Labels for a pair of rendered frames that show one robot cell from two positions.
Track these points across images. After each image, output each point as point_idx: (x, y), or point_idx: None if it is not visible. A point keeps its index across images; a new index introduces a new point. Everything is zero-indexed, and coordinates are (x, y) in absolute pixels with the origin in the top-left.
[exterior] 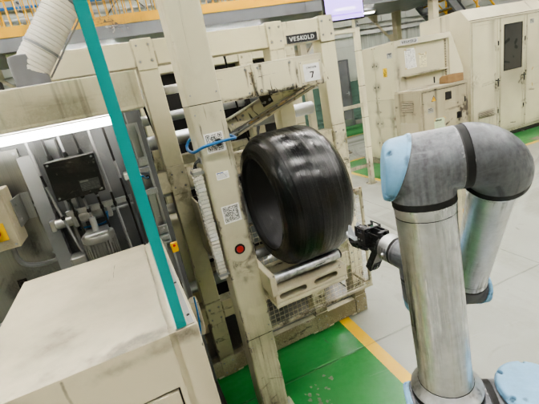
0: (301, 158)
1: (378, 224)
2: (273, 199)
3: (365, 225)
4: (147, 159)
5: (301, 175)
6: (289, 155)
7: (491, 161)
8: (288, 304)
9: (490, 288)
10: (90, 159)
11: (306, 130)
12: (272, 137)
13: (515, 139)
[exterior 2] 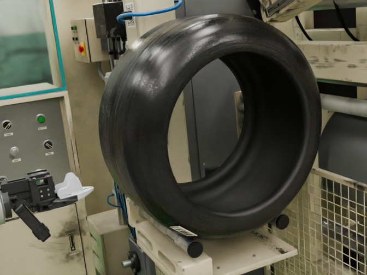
0: (122, 63)
1: (28, 179)
2: (291, 137)
3: (45, 176)
4: None
5: (107, 85)
6: (123, 55)
7: None
8: (142, 250)
9: None
10: (102, 7)
11: (179, 25)
12: (159, 24)
13: None
